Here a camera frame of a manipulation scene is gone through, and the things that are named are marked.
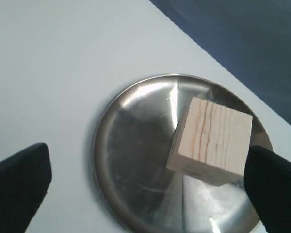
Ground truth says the round stainless steel plate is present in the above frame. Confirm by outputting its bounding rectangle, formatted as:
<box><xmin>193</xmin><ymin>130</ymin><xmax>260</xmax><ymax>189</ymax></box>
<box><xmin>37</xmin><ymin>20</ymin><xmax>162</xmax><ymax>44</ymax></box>
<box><xmin>92</xmin><ymin>74</ymin><xmax>261</xmax><ymax>233</ymax></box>

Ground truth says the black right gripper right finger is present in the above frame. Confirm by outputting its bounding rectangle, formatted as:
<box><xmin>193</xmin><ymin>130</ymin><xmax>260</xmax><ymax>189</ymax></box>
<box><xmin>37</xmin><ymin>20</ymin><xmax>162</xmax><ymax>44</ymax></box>
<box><xmin>243</xmin><ymin>146</ymin><xmax>291</xmax><ymax>233</ymax></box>

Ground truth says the light wooden cube block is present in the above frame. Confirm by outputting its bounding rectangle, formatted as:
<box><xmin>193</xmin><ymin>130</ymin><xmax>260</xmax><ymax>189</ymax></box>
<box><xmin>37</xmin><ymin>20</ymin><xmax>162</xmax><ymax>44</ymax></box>
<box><xmin>166</xmin><ymin>97</ymin><xmax>253</xmax><ymax>186</ymax></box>

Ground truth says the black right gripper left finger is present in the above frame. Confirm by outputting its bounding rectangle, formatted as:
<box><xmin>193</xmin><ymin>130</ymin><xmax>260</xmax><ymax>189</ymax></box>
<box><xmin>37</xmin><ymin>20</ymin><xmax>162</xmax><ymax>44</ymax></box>
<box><xmin>0</xmin><ymin>143</ymin><xmax>51</xmax><ymax>233</ymax></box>

